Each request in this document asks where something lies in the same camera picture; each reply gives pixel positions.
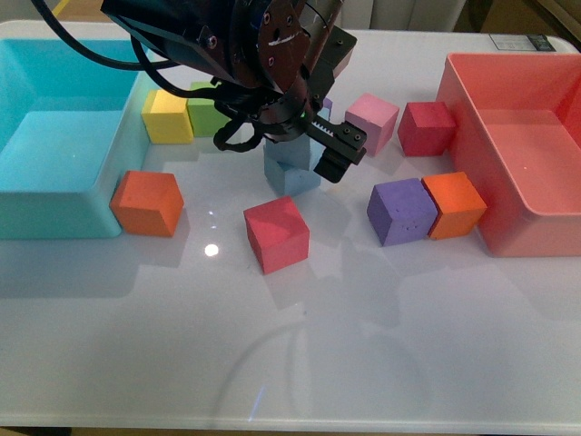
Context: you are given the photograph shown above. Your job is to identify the purple foam block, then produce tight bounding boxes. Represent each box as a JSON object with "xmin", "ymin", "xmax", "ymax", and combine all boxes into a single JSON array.
[
  {"xmin": 367, "ymin": 178, "xmax": 438, "ymax": 246},
  {"xmin": 318, "ymin": 97, "xmax": 333, "ymax": 121}
]

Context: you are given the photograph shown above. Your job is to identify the light blue foam block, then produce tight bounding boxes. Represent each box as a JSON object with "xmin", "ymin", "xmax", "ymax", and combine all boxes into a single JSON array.
[
  {"xmin": 264, "ymin": 135, "xmax": 313, "ymax": 171},
  {"xmin": 263, "ymin": 156, "xmax": 321, "ymax": 196}
]

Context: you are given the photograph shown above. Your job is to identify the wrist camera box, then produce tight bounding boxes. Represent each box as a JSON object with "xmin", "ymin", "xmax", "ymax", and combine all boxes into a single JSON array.
[{"xmin": 312, "ymin": 25, "xmax": 358, "ymax": 92}]

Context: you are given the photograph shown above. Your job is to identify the table label sticker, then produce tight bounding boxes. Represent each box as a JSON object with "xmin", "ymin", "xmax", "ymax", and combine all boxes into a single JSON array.
[{"xmin": 488, "ymin": 34, "xmax": 556, "ymax": 52}]

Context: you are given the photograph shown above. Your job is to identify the orange foam block near bin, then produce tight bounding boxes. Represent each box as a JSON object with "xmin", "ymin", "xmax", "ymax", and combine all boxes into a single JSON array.
[{"xmin": 110, "ymin": 171, "xmax": 184, "ymax": 237}]

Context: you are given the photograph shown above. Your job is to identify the dark red foam block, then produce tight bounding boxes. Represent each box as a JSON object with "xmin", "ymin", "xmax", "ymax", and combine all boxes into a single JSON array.
[{"xmin": 398, "ymin": 102, "xmax": 457, "ymax": 157}]

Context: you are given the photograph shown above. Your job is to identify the green foam block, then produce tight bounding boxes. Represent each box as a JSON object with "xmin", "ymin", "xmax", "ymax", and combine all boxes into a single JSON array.
[{"xmin": 186, "ymin": 98, "xmax": 230, "ymax": 140}]

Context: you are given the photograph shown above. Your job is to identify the pink foam block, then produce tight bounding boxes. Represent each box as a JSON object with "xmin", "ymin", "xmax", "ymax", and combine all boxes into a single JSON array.
[{"xmin": 345, "ymin": 93, "xmax": 399, "ymax": 156}]

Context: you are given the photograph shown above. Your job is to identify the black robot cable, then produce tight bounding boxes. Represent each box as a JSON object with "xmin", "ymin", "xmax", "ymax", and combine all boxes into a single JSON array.
[{"xmin": 30, "ymin": 0, "xmax": 264, "ymax": 154}]

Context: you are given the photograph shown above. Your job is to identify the yellow foam block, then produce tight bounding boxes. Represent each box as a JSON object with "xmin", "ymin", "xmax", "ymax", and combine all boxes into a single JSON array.
[{"xmin": 141, "ymin": 89, "xmax": 193, "ymax": 144}]

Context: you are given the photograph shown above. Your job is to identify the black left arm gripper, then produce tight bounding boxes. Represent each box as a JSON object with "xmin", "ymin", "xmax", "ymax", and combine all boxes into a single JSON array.
[{"xmin": 212, "ymin": 76, "xmax": 367, "ymax": 183}]

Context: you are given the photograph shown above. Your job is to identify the cyan plastic bin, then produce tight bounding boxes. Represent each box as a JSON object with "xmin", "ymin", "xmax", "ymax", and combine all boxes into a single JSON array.
[{"xmin": 1, "ymin": 38, "xmax": 153, "ymax": 239}]

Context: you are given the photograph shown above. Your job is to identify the red plastic bin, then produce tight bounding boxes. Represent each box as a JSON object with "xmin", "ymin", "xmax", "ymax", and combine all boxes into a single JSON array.
[{"xmin": 437, "ymin": 53, "xmax": 580, "ymax": 257}]

